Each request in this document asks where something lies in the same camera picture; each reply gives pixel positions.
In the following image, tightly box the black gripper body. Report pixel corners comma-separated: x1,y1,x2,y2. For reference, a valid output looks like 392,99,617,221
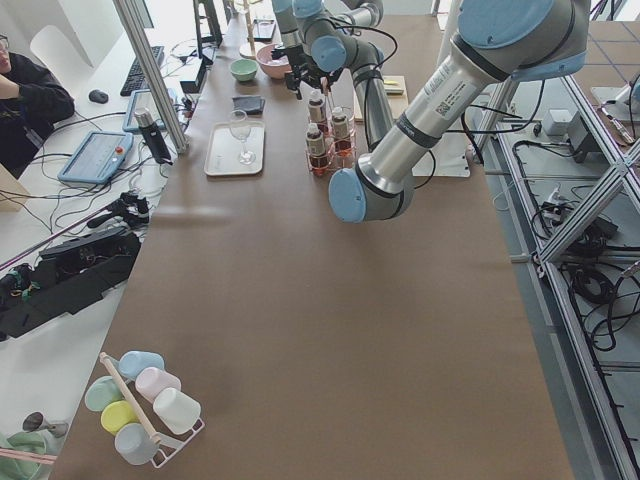
272,44,343,91

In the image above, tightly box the tea bottle placed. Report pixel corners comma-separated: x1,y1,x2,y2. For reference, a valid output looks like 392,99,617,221
308,89,328,135

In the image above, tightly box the copper wire bottle basket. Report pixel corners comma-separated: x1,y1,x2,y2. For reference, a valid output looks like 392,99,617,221
305,94,357,177

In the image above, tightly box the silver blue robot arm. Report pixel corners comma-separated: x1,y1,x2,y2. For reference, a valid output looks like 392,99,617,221
272,1,590,223

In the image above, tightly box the tea bottle middle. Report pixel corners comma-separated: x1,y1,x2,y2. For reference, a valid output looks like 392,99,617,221
331,106,352,156

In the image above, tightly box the tea bottle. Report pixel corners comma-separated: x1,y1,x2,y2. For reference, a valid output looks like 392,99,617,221
305,122,329,176
331,106,352,156

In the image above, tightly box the tea bottle front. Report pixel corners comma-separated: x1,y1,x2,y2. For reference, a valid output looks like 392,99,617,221
305,122,329,176

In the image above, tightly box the pink bowl with ice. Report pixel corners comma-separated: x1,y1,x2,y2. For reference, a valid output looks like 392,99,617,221
256,43,292,80

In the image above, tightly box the mint green bowl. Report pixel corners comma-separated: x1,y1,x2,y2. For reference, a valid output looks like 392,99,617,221
229,58,258,82

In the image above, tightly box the black small tray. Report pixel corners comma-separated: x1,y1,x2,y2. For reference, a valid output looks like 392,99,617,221
252,19,276,43

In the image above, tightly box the wooden stand with pole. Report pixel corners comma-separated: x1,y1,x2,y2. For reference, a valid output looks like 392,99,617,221
235,0,264,59

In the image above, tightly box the clear wine glass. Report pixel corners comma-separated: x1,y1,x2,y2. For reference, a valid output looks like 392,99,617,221
229,109,255,165

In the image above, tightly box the bamboo cutting board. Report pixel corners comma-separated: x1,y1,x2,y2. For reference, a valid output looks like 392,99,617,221
383,75,409,120

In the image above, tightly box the cream serving tray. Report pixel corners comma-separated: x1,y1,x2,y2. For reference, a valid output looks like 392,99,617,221
204,120,265,177

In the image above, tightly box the black monitor stand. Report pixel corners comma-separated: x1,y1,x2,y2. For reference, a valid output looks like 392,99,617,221
179,0,223,94

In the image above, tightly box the black thermos bottle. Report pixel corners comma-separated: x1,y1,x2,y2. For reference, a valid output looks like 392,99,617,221
134,108,173,165

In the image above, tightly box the black keyboard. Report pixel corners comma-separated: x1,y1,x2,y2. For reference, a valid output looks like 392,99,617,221
120,46,164,97

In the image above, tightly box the black computer mouse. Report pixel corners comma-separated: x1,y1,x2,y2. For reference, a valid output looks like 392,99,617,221
88,89,109,104

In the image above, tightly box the blue teach pendant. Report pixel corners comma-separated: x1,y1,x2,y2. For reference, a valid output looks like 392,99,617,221
57,131,134,185

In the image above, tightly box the grey power adapter box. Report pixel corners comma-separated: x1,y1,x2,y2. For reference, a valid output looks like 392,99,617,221
542,109,600,163

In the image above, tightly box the person in black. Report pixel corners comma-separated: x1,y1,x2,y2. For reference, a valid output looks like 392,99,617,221
1,35,75,178

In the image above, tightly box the black electronics box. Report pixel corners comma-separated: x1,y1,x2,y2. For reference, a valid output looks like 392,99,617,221
1,227,141,340

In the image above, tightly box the light blue cup top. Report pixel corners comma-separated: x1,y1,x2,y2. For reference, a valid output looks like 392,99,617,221
117,350,165,380

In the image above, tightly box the pink cup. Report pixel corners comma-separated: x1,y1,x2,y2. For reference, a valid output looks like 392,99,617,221
135,367,182,403

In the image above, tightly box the white cup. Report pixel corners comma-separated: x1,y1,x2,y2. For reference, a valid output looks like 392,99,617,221
153,387,202,435

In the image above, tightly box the mint green cup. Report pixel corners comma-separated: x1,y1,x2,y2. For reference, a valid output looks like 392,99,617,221
84,376,123,412

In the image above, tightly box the yellow cup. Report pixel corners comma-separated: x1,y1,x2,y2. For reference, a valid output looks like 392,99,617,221
100,400,138,435

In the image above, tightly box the white cup rack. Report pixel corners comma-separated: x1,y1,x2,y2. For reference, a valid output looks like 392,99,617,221
147,414,204,469

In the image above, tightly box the pale blue cup bottom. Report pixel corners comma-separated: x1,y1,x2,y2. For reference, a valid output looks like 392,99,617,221
114,423,158,466

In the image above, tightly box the steel jigger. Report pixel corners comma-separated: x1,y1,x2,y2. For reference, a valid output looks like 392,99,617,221
22,411,69,438

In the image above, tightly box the green cloth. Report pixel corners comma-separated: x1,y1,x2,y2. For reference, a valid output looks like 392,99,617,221
0,430,66,480

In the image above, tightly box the aluminium frame post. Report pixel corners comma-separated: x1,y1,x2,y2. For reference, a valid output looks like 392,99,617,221
113,0,188,154

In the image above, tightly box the aluminium frame rail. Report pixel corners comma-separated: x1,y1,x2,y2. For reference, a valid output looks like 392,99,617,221
488,77,639,479

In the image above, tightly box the wooden rack handle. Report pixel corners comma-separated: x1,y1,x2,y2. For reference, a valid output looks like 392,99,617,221
98,352,161,445

